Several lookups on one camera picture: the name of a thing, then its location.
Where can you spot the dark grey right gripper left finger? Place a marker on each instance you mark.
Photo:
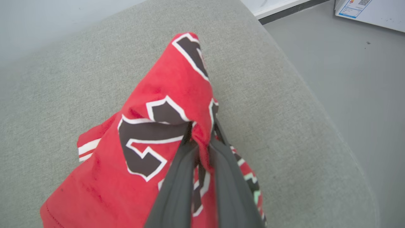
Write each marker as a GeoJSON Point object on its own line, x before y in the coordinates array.
{"type": "Point", "coordinates": [174, 196]}

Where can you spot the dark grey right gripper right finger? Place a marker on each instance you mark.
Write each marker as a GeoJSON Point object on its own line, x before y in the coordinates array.
{"type": "Point", "coordinates": [234, 196]}

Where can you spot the red and white jersey shirt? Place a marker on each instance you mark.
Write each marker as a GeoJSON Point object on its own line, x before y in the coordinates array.
{"type": "Point", "coordinates": [107, 183]}

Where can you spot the grey fabric sofa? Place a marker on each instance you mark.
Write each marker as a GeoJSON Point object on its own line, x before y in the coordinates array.
{"type": "Point", "coordinates": [63, 95]}

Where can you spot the white skirting board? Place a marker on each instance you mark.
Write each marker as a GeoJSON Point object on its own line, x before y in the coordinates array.
{"type": "Point", "coordinates": [275, 9]}

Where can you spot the white box with printed label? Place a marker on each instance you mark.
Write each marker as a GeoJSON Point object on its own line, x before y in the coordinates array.
{"type": "Point", "coordinates": [379, 14]}

